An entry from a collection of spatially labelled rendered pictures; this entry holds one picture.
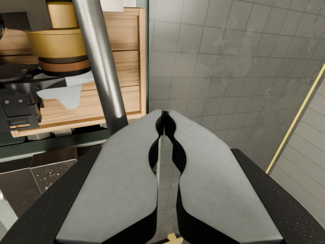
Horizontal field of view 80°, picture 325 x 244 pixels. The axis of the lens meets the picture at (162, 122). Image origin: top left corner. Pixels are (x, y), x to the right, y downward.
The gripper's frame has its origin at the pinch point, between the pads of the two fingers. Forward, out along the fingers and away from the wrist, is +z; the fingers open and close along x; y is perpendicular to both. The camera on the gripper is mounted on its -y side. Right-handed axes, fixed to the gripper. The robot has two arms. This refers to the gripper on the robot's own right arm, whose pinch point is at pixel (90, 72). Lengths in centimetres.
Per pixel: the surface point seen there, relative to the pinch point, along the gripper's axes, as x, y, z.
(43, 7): 3.7, -9.3, -4.2
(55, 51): 3.7, -4.3, -4.0
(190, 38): -109, 13, 77
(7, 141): -23.6, 26.7, -24.9
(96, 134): -19.0, 26.1, -0.2
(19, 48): -19.8, 0.3, -13.7
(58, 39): 3.8, -5.7, -3.4
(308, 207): -43, 215, 255
